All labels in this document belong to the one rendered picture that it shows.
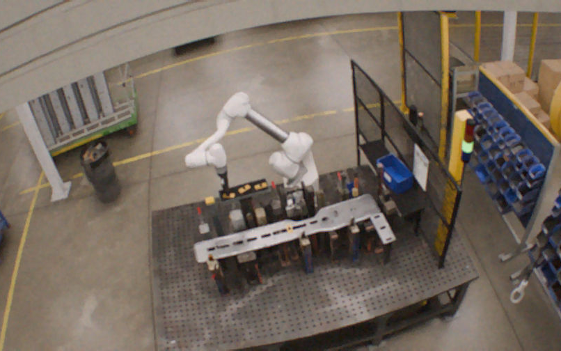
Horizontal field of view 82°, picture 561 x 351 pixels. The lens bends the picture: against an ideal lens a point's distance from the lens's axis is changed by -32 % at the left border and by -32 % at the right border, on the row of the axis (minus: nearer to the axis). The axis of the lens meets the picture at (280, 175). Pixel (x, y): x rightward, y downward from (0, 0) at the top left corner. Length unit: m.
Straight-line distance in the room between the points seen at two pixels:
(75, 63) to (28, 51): 0.05
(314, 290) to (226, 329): 0.72
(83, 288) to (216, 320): 2.12
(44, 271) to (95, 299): 1.04
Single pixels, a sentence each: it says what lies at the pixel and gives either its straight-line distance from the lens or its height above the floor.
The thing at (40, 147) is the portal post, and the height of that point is 0.90.
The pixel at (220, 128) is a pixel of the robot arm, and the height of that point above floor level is 1.51.
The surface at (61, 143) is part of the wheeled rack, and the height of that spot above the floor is 0.32.
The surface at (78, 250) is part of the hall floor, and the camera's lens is 5.33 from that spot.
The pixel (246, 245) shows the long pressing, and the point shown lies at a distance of 3.21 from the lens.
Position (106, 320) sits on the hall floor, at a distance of 4.49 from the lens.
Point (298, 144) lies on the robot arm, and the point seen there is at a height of 1.21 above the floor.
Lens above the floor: 3.41
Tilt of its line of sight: 41 degrees down
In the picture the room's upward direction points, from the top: 9 degrees counter-clockwise
